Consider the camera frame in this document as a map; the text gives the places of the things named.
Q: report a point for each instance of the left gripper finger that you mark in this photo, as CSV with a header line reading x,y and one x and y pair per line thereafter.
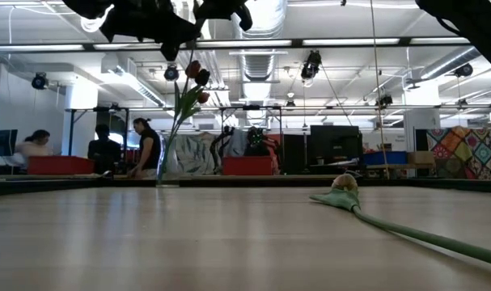
x,y
170,50
225,8

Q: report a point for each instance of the brown cardboard box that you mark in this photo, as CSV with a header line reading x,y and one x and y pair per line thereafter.
x,y
421,157

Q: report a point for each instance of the colourful patchwork quilt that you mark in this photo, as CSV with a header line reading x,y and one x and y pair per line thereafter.
x,y
461,151

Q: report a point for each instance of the orange partition panel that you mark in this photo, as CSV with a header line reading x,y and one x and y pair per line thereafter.
x,y
274,141

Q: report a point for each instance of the black cabinet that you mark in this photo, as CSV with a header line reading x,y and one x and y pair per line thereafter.
x,y
295,153

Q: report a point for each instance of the black device green lights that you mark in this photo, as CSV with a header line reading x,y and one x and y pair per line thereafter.
x,y
256,142

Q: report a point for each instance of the slanted silver ventilation duct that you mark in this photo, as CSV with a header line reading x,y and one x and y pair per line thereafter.
x,y
451,62

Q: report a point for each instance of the black hanging ceiling device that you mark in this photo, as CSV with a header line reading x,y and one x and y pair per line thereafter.
x,y
311,64
385,100
171,73
464,70
39,81

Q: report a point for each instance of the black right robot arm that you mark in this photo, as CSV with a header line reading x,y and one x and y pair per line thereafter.
x,y
475,28

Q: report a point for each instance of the small dark computer monitor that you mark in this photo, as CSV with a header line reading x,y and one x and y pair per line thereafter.
x,y
1,142

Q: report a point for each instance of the black overhead frame bar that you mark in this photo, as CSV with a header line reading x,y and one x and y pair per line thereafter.
x,y
350,42

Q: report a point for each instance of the wide silver ventilation duct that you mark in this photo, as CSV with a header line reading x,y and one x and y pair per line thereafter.
x,y
265,52

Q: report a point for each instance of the blue plastic bin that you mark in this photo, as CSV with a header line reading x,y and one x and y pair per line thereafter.
x,y
384,158

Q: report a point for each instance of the red plastic bin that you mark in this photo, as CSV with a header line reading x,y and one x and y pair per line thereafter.
x,y
61,165
248,165

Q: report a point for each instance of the pale yellow artificial tulip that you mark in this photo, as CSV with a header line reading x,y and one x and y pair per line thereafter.
x,y
344,198

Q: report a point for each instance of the large black computer monitor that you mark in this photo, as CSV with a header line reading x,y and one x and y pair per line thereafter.
x,y
335,143

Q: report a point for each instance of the clear glass vase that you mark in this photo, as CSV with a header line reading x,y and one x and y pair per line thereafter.
x,y
166,165

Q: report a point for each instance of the person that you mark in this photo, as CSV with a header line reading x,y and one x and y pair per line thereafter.
x,y
103,151
149,151
32,146

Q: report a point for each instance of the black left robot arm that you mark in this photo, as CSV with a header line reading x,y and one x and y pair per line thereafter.
x,y
87,6

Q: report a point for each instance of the black table edge rail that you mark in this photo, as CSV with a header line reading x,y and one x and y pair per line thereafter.
x,y
269,182

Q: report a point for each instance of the leaf-print grey cloth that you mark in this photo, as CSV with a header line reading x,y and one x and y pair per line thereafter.
x,y
194,153

